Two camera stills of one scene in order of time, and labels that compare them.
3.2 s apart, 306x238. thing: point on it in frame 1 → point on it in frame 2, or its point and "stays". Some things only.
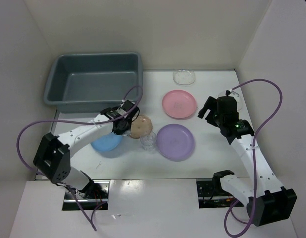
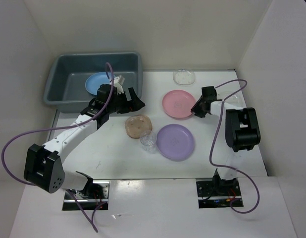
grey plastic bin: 88,82 stays
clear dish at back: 183,77 stays
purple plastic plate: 176,142 stays
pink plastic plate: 178,103 stays
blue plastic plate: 108,142 → 94,81
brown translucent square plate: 141,125 stays
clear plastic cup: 148,140 stays
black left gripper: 125,132 → 131,105
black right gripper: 211,103 → 195,108
